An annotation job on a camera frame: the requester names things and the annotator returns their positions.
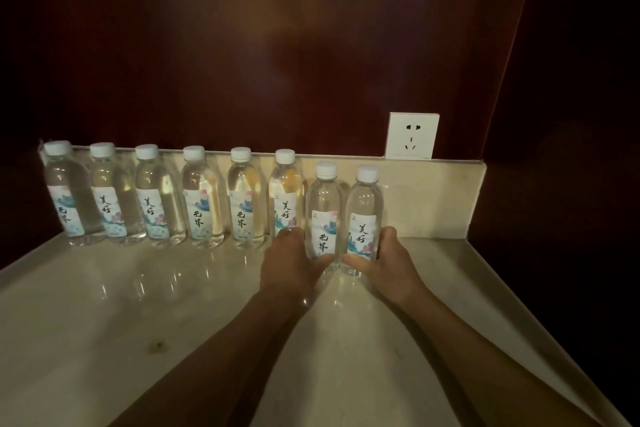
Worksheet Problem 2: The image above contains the beige marble backsplash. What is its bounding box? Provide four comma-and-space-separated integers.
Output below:
39, 143, 487, 241

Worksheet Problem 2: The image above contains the row of water bottles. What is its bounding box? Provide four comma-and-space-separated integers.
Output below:
39, 140, 307, 250

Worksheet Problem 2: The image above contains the person's right hand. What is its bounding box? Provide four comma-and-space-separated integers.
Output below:
342, 226, 427, 309

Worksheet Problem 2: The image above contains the person's left forearm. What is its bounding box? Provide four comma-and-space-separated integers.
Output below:
109, 292, 313, 427

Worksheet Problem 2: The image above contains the person's right forearm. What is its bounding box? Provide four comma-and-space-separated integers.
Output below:
399, 286, 603, 427

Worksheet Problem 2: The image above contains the white wall power socket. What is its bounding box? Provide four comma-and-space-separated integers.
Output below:
384, 112, 441, 161

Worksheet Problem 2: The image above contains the clear labelled water bottle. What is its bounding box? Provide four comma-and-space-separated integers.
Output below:
304, 161, 346, 272
341, 164, 384, 278

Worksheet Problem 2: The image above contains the person's left hand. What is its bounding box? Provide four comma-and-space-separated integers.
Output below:
258, 227, 338, 303

